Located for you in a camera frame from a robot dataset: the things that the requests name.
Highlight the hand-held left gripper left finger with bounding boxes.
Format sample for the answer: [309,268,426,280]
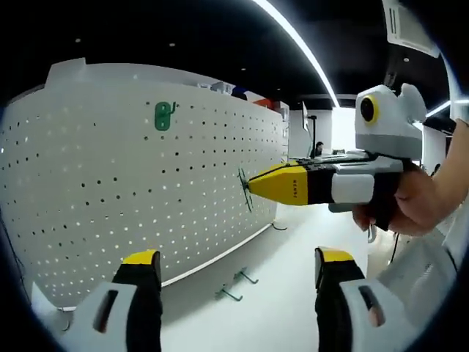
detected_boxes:
[58,249,164,352]

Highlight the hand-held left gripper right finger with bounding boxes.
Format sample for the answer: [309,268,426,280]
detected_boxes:
[314,246,426,352]

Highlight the green hook assembly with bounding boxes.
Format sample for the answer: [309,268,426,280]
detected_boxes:
[215,285,245,302]
[237,166,254,213]
[233,267,259,285]
[153,100,180,132]

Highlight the white perforated mounting plate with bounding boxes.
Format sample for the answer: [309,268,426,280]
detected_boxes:
[0,83,291,333]

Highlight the person's right hand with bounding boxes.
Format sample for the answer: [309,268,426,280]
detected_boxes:
[351,163,446,236]

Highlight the ceiling light strip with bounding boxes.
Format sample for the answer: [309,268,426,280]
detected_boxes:
[252,0,340,109]
[424,98,451,118]

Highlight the black tripod stand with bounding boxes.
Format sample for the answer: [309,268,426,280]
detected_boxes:
[300,100,320,158]

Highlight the grey mesh office chair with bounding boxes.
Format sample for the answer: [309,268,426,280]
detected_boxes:
[366,227,459,352]

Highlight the ceiling air conditioner vent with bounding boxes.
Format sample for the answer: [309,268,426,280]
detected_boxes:
[380,0,440,59]

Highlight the person's white shirt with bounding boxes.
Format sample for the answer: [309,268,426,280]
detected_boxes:
[439,199,468,272]

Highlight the black device cable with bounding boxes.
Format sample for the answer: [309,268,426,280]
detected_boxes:
[388,231,401,264]

